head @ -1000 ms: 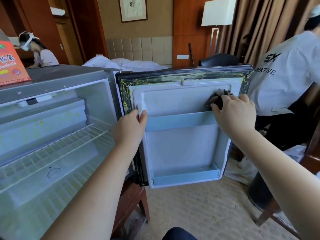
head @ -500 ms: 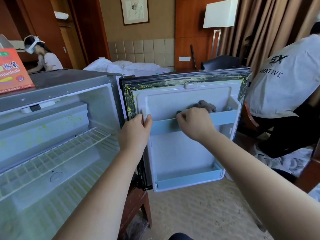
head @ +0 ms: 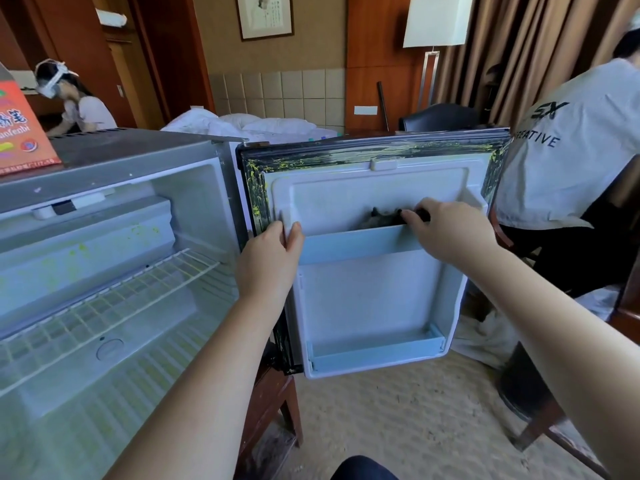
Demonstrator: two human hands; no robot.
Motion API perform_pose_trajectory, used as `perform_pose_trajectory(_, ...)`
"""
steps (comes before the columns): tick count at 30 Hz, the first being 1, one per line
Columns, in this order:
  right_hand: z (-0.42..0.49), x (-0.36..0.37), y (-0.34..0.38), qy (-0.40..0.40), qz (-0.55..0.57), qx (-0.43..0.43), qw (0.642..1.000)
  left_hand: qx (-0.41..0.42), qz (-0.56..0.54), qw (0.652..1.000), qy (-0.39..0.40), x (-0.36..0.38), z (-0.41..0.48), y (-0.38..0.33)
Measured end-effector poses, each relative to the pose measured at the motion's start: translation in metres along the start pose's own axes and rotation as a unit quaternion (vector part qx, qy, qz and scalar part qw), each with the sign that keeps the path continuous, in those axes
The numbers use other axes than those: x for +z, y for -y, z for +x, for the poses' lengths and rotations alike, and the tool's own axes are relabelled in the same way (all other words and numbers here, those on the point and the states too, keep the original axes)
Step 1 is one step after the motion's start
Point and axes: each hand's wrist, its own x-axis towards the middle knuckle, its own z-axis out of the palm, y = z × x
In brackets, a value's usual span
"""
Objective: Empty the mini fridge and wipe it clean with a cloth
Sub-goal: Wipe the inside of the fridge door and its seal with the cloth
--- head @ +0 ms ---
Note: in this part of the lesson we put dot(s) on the person's left hand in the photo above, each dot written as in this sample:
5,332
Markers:
268,265

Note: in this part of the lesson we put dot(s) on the person's right hand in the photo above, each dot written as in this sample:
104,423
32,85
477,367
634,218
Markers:
455,233

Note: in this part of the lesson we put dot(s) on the dark grey cloth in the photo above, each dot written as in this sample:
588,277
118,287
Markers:
380,217

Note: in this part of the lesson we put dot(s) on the fridge door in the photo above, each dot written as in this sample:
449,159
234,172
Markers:
370,305

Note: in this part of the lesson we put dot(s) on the grey mini fridge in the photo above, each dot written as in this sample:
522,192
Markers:
120,155

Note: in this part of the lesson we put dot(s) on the person's left forearm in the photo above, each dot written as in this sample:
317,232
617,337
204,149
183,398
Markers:
200,395

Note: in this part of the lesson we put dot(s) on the person's right forearm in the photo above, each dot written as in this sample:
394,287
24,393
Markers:
570,345

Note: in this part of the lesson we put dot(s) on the person's dark trousers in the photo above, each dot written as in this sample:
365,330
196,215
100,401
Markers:
362,469

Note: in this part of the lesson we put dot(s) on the black seat wooden armchair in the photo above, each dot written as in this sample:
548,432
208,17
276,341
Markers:
440,118

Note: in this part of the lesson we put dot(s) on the dark red wooden stand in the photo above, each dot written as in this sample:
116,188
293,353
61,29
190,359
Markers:
265,405

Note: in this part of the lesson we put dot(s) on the white bed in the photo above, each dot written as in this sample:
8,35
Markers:
230,125

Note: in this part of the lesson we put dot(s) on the black plastic bucket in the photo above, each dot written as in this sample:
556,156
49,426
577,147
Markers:
520,380

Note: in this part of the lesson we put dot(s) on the beige padded headboard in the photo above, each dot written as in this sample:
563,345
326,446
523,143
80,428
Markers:
280,90

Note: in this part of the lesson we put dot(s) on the beige curtains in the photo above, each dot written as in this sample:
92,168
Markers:
530,45

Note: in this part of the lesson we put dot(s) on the white shade floor lamp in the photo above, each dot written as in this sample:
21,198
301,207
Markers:
438,20

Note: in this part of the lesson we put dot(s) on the orange cardboard chalk box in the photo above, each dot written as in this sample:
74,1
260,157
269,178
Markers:
20,135

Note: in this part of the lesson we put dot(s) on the white headset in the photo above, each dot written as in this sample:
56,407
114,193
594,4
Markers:
50,80

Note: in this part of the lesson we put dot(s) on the white wall plate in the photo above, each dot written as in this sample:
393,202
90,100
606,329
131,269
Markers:
365,110

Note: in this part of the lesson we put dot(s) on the framed wall picture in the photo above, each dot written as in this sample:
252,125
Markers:
265,15

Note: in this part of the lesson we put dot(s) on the white wall lamp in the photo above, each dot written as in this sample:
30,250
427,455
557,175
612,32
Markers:
111,18

